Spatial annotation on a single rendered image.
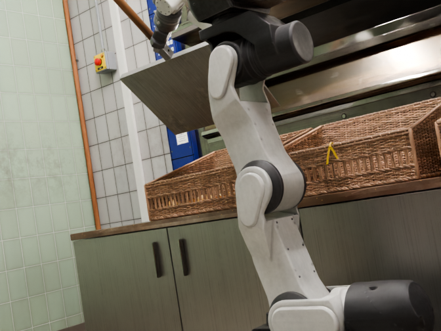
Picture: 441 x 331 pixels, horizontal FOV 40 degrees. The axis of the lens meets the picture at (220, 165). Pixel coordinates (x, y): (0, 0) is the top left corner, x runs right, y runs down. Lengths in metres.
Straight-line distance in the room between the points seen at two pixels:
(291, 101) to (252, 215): 1.12
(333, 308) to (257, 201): 0.32
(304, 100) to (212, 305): 0.92
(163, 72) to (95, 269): 0.92
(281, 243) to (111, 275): 1.20
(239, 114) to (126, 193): 1.78
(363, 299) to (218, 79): 0.67
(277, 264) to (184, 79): 0.98
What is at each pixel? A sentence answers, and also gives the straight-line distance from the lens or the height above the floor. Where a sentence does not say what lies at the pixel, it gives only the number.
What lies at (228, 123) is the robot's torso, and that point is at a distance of 1.64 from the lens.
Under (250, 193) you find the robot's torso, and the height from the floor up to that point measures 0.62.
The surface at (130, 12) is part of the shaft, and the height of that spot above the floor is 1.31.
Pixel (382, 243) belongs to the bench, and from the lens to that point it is 1.85.
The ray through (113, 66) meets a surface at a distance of 3.35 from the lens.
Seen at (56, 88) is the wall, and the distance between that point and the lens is 3.53.
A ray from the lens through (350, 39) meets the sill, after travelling 2.50.
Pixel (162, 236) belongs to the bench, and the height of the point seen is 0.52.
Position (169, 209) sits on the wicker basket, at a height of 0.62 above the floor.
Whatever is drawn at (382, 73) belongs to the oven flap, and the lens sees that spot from 2.42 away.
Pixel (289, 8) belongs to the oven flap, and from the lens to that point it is 2.66.
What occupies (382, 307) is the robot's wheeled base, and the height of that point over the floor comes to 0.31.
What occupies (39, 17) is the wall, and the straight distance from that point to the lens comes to 3.61.
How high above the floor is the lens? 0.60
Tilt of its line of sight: 4 degrees up
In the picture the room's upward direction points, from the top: 9 degrees counter-clockwise
